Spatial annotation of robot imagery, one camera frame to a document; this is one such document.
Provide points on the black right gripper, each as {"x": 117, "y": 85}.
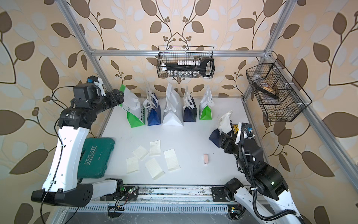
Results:
{"x": 230, "y": 141}

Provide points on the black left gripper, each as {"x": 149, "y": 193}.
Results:
{"x": 119, "y": 98}

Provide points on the large green white bag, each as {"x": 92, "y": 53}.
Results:
{"x": 133, "y": 106}

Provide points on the pink stapler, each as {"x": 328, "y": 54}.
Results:
{"x": 206, "y": 159}

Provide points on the navy blue paper bag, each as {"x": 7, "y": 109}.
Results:
{"x": 216, "y": 138}

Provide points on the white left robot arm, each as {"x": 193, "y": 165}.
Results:
{"x": 61, "y": 187}

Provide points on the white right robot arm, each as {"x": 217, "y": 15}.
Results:
{"x": 268, "y": 199}

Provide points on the black yellow flat case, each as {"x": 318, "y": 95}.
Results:
{"x": 236, "y": 129}

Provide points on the small blue paper bag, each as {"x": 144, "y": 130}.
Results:
{"x": 152, "y": 106}

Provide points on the small green paper bag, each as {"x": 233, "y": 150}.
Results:
{"x": 206, "y": 104}

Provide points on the dark navy small bag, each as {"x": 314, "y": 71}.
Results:
{"x": 189, "y": 107}

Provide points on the green plastic tool case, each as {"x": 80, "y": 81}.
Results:
{"x": 94, "y": 158}

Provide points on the white paper bag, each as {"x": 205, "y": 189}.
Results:
{"x": 173, "y": 112}

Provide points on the tool in right basket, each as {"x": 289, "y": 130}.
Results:
{"x": 268, "y": 91}

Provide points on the black socket set holder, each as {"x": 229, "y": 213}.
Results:
{"x": 204, "y": 67}

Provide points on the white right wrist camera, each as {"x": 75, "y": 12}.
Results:
{"x": 245, "y": 131}

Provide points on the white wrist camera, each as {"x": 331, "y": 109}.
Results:
{"x": 98, "y": 82}
{"x": 245, "y": 131}

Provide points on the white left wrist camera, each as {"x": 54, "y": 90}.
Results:
{"x": 98, "y": 82}

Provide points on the black wire basket right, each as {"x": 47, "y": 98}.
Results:
{"x": 293, "y": 99}

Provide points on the black wire basket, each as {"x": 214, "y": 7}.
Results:
{"x": 293, "y": 99}
{"x": 174, "y": 53}

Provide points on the black wire basket back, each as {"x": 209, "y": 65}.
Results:
{"x": 174, "y": 53}

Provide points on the aluminium front rail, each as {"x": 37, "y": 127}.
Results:
{"x": 120, "y": 196}

